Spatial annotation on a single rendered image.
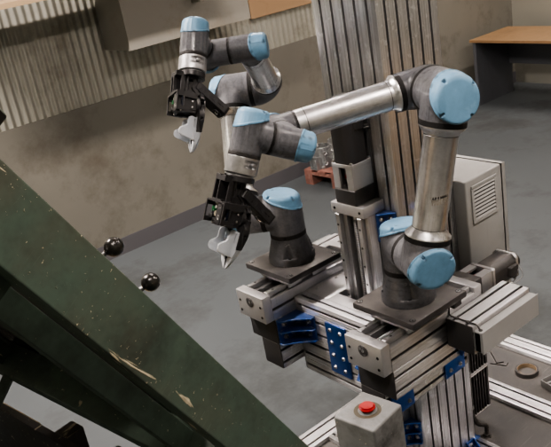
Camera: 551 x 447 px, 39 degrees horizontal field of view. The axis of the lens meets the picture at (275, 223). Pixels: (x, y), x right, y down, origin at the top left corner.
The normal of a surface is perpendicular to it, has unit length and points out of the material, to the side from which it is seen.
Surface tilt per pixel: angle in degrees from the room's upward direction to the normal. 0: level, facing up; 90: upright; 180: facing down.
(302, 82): 90
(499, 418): 0
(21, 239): 90
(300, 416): 0
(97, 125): 90
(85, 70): 90
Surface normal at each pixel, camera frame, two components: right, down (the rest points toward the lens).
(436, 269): 0.24, 0.44
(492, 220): 0.63, 0.18
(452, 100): 0.26, 0.19
